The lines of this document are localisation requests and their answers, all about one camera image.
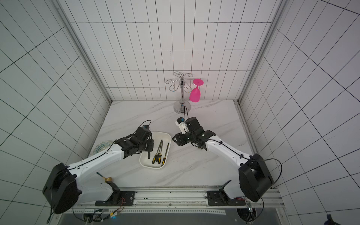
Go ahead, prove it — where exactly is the pink plastic wine glass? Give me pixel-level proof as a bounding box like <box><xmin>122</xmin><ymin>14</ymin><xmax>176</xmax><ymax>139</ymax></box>
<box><xmin>189</xmin><ymin>79</ymin><xmax>204</xmax><ymax>103</ymax></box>

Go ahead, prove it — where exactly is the chrome glass holder stand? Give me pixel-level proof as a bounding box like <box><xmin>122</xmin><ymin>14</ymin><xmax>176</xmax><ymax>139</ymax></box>
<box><xmin>165</xmin><ymin>71</ymin><xmax>193</xmax><ymax>114</ymax></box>

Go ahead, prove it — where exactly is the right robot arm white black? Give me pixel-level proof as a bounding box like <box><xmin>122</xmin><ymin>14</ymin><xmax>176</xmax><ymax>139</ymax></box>
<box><xmin>172</xmin><ymin>117</ymin><xmax>274</xmax><ymax>202</ymax></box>

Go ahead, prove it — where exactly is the green patterned round plate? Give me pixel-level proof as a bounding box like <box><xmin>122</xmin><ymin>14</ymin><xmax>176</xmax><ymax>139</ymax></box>
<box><xmin>93</xmin><ymin>141</ymin><xmax>113</xmax><ymax>155</ymax></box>

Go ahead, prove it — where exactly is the aluminium mounting rail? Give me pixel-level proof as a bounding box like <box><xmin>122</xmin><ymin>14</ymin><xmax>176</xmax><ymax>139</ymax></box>
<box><xmin>65</xmin><ymin>186</ymin><xmax>285</xmax><ymax>216</ymax></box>

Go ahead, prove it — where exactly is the file tool yellow black handle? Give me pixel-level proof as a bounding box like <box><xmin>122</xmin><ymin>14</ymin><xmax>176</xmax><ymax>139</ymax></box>
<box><xmin>152</xmin><ymin>142</ymin><xmax>161</xmax><ymax>164</ymax></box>

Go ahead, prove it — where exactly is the white plastic storage tray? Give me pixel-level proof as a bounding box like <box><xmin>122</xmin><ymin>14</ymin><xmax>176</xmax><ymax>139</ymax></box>
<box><xmin>139</xmin><ymin>132</ymin><xmax>172</xmax><ymax>170</ymax></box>

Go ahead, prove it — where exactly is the brass fitting near arm base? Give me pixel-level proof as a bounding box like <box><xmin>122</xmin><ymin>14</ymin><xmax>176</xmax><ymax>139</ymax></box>
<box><xmin>103</xmin><ymin>177</ymin><xmax>113</xmax><ymax>184</ymax></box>

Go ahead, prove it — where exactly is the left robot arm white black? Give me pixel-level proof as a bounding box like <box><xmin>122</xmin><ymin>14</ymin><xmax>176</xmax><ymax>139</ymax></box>
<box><xmin>42</xmin><ymin>125</ymin><xmax>154</xmax><ymax>214</ymax></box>

